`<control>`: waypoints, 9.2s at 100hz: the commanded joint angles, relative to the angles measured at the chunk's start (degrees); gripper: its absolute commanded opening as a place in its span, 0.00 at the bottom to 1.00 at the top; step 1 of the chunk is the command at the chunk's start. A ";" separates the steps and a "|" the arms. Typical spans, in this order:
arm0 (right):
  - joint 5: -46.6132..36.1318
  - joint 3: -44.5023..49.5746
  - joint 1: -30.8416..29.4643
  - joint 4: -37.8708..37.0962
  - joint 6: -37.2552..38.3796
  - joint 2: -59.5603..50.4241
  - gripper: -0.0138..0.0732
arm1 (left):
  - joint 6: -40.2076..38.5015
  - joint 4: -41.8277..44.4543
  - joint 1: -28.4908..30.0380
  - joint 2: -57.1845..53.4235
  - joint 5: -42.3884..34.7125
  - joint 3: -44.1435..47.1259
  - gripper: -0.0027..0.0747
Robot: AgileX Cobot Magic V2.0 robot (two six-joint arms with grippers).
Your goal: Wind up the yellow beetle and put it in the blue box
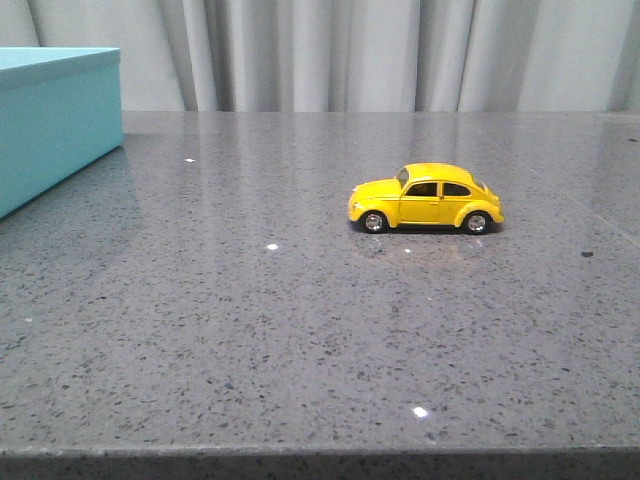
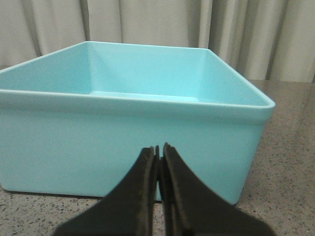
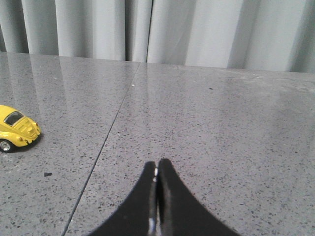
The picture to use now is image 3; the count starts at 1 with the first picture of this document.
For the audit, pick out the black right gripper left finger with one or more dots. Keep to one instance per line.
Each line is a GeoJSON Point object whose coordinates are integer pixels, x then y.
{"type": "Point", "coordinates": [137, 215]}

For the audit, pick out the yellow toy beetle car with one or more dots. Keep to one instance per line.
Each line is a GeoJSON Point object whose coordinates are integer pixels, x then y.
{"type": "Point", "coordinates": [16, 129]}

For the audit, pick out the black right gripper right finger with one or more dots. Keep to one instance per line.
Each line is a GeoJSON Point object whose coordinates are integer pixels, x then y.
{"type": "Point", "coordinates": [181, 214]}

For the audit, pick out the grey pleated curtain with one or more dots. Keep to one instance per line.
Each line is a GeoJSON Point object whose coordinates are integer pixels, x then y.
{"type": "Point", "coordinates": [250, 34]}

